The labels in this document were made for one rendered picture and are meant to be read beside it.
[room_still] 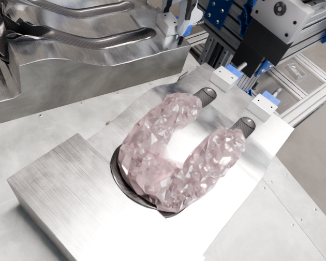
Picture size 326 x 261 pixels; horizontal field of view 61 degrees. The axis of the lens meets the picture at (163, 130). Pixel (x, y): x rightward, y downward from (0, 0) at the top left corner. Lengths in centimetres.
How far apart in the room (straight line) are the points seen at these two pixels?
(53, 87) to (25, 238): 27
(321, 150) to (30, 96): 181
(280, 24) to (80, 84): 52
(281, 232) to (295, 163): 129
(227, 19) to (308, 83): 112
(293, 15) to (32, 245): 73
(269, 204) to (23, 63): 52
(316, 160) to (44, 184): 176
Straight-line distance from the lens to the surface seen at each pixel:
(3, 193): 54
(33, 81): 55
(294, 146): 195
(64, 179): 41
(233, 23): 106
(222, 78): 65
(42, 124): 60
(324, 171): 198
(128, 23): 71
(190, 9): 63
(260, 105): 64
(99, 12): 74
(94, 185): 41
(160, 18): 70
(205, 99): 63
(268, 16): 83
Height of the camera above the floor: 128
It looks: 53 degrees down
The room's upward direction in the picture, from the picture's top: 21 degrees clockwise
